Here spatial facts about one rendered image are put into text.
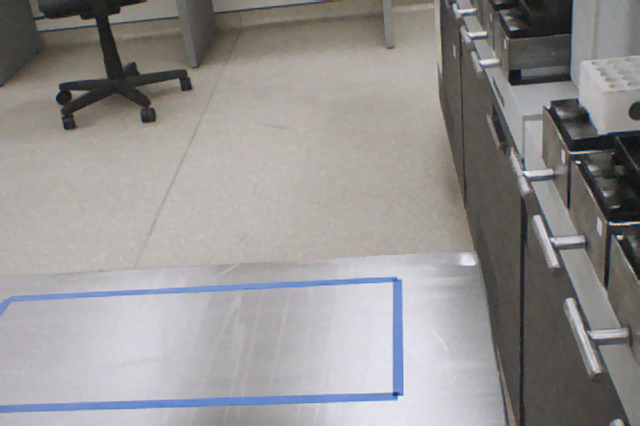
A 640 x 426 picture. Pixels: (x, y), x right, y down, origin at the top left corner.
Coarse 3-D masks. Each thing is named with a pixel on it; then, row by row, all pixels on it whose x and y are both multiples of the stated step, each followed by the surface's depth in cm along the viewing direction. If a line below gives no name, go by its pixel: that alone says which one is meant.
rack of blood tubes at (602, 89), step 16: (592, 64) 91; (608, 64) 91; (624, 64) 90; (592, 80) 87; (608, 80) 87; (624, 80) 86; (592, 96) 88; (608, 96) 84; (624, 96) 84; (592, 112) 88; (608, 112) 85; (624, 112) 85; (608, 128) 86; (624, 128) 86
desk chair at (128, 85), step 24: (48, 0) 314; (72, 0) 312; (96, 0) 310; (120, 0) 317; (144, 0) 321; (120, 72) 348; (168, 72) 356; (96, 96) 342; (144, 96) 332; (72, 120) 335; (144, 120) 331
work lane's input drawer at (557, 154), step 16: (544, 112) 97; (560, 112) 92; (576, 112) 92; (544, 128) 97; (560, 128) 91; (576, 128) 88; (592, 128) 88; (544, 144) 98; (560, 144) 89; (576, 144) 86; (592, 144) 86; (608, 144) 86; (512, 160) 98; (544, 160) 99; (560, 160) 90; (576, 160) 86; (528, 176) 94; (544, 176) 94; (560, 176) 90; (528, 192) 90; (560, 192) 91
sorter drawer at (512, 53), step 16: (496, 16) 132; (512, 16) 127; (496, 32) 131; (512, 32) 121; (528, 32) 121; (544, 32) 121; (560, 32) 121; (496, 48) 133; (512, 48) 121; (528, 48) 121; (544, 48) 121; (560, 48) 121; (480, 64) 128; (496, 64) 129; (512, 64) 123; (528, 64) 123; (544, 64) 122; (560, 64) 122
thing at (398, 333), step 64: (384, 256) 69; (448, 256) 68; (0, 320) 68; (64, 320) 67; (128, 320) 66; (192, 320) 65; (256, 320) 63; (320, 320) 62; (384, 320) 62; (448, 320) 61; (0, 384) 60; (64, 384) 59; (128, 384) 58; (192, 384) 58; (256, 384) 57; (320, 384) 56; (384, 384) 55; (448, 384) 54
